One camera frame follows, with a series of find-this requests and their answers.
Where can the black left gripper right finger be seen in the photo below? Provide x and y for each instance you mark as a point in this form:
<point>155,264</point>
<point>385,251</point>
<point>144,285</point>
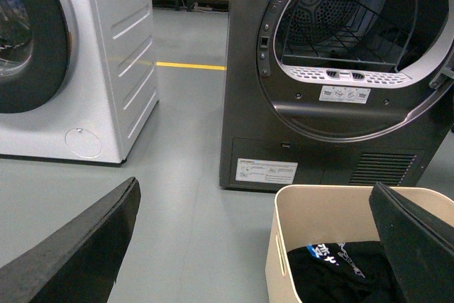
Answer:
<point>415,227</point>

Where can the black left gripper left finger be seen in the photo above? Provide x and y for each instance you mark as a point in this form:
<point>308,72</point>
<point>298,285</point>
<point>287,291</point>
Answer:
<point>80,261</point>

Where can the beige plastic laundry hamper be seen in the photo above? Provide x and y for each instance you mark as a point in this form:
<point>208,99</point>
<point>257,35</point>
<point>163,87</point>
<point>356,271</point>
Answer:
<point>306,215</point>

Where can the black printed t-shirt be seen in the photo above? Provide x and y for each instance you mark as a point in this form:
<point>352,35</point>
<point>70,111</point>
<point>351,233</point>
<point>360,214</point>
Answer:
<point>343,272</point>

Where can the dark grey tumble dryer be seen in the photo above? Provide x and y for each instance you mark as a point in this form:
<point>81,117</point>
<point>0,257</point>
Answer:
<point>348,92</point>

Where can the white washing machine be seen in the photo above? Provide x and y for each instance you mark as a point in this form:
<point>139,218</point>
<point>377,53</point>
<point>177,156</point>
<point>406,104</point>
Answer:
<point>78,78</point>

